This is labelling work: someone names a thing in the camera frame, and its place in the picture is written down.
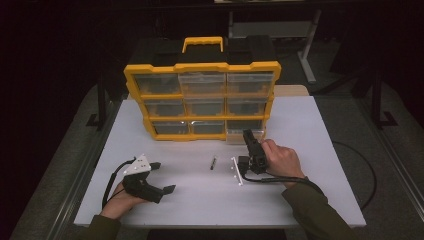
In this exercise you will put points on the person's right hand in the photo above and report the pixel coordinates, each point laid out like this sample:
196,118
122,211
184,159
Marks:
283,163

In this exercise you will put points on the clear plastic drawer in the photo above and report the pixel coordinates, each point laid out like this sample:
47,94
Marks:
236,137

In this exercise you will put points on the black metal stand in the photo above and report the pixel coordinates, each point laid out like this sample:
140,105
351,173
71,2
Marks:
101,106
377,100

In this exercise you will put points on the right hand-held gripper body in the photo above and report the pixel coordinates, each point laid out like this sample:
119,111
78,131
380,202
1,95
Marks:
256,160

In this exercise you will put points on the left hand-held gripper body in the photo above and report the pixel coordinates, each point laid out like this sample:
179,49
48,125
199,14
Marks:
138,185

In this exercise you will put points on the yellow drawer organizer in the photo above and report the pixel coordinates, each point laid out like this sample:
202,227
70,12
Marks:
200,67

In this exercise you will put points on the light wooden board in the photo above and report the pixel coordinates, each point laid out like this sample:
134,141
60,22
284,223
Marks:
290,90

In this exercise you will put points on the white desk frame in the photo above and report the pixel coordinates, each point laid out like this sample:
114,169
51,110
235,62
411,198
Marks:
308,53

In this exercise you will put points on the grey metal rail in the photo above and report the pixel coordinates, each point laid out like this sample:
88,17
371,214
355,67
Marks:
85,176
400,166

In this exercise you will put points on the person's left hand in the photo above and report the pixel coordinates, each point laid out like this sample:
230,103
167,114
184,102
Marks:
116,203

